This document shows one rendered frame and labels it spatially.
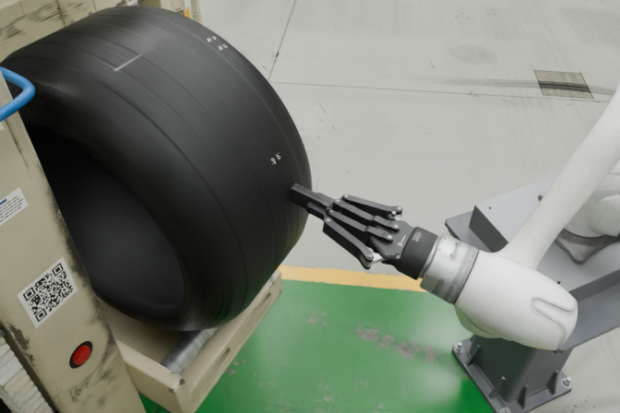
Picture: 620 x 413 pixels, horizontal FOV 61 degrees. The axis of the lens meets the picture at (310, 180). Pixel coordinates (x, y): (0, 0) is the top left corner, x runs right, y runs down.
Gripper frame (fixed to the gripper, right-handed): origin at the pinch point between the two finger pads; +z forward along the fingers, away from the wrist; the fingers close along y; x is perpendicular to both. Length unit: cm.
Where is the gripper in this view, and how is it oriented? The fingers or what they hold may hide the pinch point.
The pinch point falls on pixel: (311, 201)
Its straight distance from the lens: 85.0
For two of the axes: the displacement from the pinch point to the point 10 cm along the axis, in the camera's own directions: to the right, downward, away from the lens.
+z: -8.7, -4.2, 2.7
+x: -1.2, 7.1, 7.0
